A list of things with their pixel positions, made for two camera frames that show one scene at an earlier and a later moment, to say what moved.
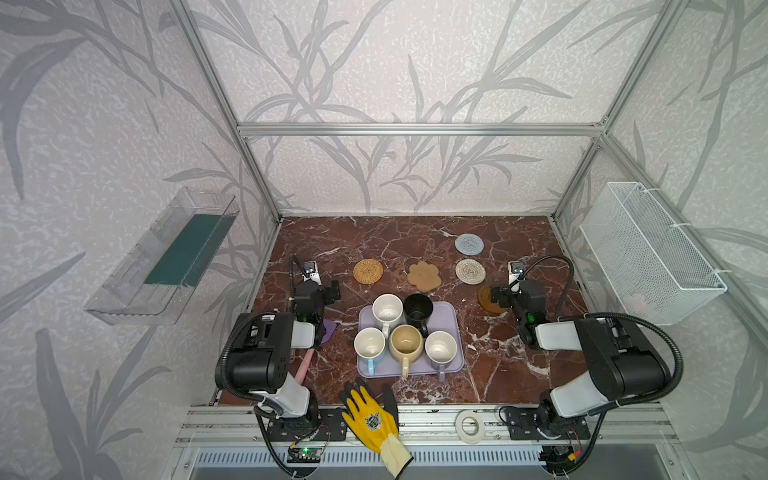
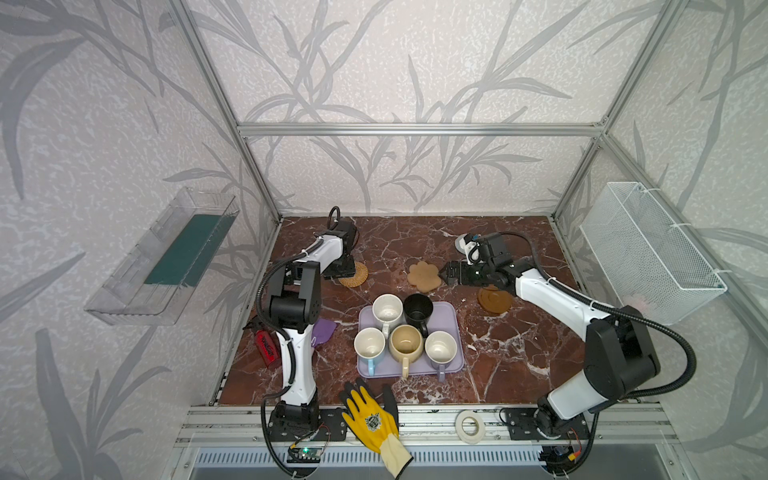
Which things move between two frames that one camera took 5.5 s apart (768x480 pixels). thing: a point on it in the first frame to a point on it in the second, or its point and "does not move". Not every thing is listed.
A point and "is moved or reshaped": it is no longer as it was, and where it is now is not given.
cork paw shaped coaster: (424, 276) does not move
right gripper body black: (504, 294) to (456, 271)
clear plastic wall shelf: (155, 280) does not move
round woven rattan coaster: (368, 271) is moved or reshaped
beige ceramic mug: (406, 343) does not move
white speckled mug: (387, 308) does not move
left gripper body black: (324, 291) to (344, 266)
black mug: (418, 309) does not move
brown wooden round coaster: (484, 300) does not move
